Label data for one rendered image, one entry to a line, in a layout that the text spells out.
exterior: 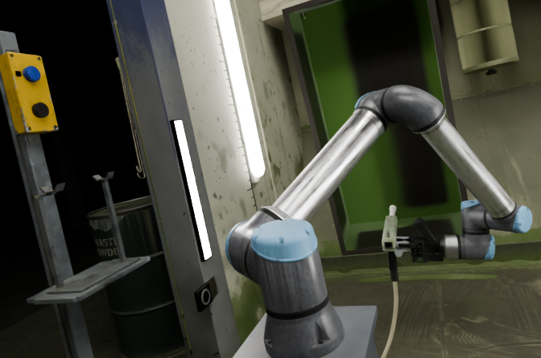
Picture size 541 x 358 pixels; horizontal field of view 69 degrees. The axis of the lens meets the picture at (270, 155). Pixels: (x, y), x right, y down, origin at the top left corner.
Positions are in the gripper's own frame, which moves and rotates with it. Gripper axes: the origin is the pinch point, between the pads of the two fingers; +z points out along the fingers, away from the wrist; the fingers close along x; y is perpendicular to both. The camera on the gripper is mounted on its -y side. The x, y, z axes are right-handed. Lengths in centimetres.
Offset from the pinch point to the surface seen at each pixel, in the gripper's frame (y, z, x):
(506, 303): 54, -53, 57
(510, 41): -82, -75, 135
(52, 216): -29, 106, -56
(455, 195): -1, -32, 64
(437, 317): 58, -19, 46
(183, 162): -37, 82, -9
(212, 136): -45, 83, 25
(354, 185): -9, 19, 63
